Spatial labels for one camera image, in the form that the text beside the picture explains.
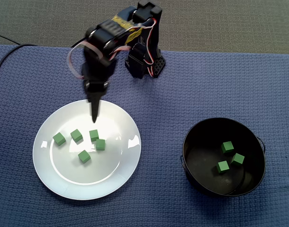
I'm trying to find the thin black floor cable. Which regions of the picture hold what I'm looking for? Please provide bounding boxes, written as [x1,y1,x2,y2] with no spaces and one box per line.
[0,33,21,45]

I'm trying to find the green cube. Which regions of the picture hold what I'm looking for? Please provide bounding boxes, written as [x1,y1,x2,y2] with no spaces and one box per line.
[221,141,235,154]
[95,139,106,151]
[77,149,91,164]
[230,153,245,166]
[89,129,100,142]
[70,129,84,143]
[52,131,67,147]
[216,160,230,175]

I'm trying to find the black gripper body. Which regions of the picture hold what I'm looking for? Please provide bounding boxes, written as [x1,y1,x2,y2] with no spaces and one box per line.
[82,46,117,95]

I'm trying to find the black round container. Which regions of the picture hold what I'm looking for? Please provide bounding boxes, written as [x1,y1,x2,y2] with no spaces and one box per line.
[181,117,267,198]

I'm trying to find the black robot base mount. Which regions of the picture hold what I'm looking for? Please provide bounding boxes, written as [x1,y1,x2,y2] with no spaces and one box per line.
[124,44,167,79]

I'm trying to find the white round plate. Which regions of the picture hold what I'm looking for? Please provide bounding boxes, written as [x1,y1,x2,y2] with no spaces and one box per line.
[32,98,142,201]

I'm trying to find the white gripper servo wire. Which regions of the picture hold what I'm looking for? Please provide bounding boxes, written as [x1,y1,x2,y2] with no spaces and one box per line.
[68,40,105,80]

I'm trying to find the blue woven table cloth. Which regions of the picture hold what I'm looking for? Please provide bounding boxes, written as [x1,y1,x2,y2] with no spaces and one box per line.
[0,44,289,227]

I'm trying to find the thick black cable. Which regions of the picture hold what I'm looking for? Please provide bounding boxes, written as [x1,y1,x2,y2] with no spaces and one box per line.
[0,35,87,82]

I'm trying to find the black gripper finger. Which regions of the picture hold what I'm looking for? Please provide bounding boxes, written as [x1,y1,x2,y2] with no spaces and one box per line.
[94,94,102,123]
[87,94,95,123]

